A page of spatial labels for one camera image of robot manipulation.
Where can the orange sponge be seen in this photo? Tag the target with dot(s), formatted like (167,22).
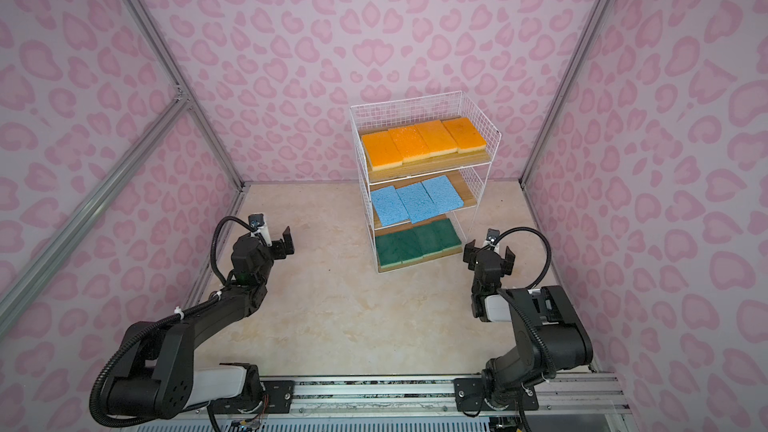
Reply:
(381,151)
(410,144)
(467,138)
(437,138)

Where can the blue sponge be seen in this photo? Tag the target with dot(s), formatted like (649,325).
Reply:
(388,206)
(417,202)
(443,194)

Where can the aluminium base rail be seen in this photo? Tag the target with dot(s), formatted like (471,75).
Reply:
(571,402)

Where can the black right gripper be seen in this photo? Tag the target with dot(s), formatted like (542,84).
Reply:
(472,256)

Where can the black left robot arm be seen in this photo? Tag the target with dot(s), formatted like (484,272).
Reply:
(152,375)

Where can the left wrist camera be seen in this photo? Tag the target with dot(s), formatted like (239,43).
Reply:
(258,225)

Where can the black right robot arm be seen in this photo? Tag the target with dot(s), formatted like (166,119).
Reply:
(549,337)

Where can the white wire wooden shelf rack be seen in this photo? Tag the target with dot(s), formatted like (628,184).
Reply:
(423,166)

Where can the green sponge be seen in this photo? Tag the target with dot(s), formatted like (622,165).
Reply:
(388,252)
(408,246)
(445,234)
(429,240)

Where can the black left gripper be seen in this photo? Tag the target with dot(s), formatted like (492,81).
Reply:
(287,242)

